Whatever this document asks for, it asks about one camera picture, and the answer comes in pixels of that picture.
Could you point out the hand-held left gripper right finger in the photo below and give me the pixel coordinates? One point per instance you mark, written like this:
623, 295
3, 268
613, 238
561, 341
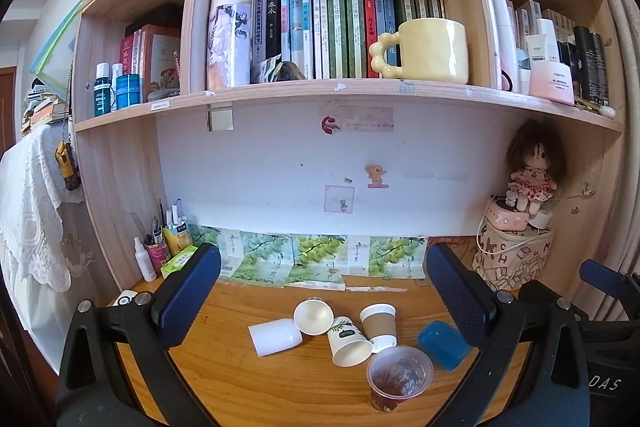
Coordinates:
455, 292

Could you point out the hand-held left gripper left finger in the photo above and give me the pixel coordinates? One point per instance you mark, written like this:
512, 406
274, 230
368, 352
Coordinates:
192, 292

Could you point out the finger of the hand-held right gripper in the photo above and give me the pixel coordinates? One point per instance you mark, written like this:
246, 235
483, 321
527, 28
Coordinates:
607, 274

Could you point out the blue plastic cup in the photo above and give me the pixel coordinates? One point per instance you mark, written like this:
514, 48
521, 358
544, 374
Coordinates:
442, 343

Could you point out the plain white paper cup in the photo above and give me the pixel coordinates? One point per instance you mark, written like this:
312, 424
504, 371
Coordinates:
275, 337

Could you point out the leaf print paper cup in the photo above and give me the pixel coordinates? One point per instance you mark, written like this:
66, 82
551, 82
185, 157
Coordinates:
348, 343

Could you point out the white paper cup grey base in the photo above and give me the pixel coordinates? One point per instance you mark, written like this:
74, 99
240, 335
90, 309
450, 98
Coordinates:
313, 317

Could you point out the brown sleeve paper cup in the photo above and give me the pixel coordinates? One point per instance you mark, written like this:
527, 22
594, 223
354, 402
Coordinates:
378, 326

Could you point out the clear plastic cup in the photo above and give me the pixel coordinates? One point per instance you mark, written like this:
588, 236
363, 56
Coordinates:
398, 379

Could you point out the row of upright books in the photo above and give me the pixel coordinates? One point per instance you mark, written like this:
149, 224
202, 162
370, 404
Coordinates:
345, 29

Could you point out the green tissue packet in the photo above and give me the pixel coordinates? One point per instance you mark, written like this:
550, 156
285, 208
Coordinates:
179, 261

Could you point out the pink pen holder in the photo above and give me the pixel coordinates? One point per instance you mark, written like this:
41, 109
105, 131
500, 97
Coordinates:
157, 252

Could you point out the white spray bottle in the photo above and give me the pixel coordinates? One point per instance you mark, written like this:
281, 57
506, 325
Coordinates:
143, 261

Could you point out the small white device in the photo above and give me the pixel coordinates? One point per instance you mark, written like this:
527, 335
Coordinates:
125, 298

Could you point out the printed fabric storage box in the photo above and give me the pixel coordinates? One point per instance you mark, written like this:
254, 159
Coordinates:
520, 257

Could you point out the pink music box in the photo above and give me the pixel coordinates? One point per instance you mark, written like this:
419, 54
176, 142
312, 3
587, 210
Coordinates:
507, 219

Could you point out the brown hair rag doll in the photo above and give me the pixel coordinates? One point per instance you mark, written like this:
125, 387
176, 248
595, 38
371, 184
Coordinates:
532, 172

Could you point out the white lace cloth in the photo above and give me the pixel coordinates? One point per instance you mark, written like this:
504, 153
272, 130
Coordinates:
30, 212

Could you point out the pink white cosmetic tube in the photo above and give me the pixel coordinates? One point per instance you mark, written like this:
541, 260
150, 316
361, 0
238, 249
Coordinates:
551, 79

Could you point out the black cosmetic bottles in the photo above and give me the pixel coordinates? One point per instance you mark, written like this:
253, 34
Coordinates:
591, 67

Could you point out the blue round jar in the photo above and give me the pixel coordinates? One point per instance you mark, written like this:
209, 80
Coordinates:
128, 90

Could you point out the dark teal bottle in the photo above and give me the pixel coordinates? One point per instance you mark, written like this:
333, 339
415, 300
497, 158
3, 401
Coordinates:
101, 90

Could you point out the wooden bookshelf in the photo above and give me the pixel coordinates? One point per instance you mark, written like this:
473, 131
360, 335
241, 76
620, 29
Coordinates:
310, 94

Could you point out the red books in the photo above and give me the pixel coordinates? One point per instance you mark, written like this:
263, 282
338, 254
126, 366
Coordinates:
150, 62

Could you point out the pile of books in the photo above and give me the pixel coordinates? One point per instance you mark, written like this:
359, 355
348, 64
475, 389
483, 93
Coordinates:
42, 104

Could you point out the tall white cosmetic tube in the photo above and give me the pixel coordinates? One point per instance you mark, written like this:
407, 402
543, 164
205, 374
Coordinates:
540, 42

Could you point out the pale yellow ceramic mug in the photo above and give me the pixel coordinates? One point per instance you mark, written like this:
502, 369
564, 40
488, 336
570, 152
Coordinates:
430, 50

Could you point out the white cosmetic bottle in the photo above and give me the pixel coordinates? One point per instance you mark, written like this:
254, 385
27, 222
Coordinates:
502, 42

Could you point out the white printed tumbler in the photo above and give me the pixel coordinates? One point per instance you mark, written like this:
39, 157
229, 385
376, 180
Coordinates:
229, 34

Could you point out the green plastic folder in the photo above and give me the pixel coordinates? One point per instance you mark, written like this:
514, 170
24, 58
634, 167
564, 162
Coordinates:
54, 49

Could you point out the orange cartoon wall sticker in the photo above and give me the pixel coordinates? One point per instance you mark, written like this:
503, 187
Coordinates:
376, 176

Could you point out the pink square wall sticker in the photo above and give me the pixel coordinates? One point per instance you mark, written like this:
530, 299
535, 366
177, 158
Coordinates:
340, 199

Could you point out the red wall sticker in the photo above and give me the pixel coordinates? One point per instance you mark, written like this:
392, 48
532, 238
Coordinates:
330, 125

